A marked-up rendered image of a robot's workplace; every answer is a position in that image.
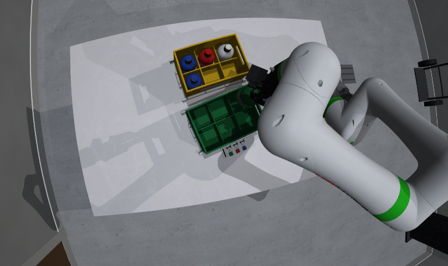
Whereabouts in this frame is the blue bottle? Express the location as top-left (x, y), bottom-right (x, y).
top-left (179, 55), bottom-right (197, 74)
top-left (185, 73), bottom-right (202, 90)

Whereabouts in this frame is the green divided crate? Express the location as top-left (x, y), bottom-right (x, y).
top-left (187, 86), bottom-right (261, 155)

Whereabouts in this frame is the white pick list strip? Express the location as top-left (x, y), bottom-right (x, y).
top-left (221, 135), bottom-right (255, 158)

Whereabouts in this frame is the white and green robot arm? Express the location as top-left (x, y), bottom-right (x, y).
top-left (258, 42), bottom-right (448, 232)

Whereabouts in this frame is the yellow divided crate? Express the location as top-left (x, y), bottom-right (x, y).
top-left (173, 35), bottom-right (246, 98)

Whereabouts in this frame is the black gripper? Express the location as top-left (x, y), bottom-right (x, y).
top-left (250, 73), bottom-right (274, 106)

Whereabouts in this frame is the white bottle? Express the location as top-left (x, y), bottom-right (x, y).
top-left (216, 44), bottom-right (234, 62)

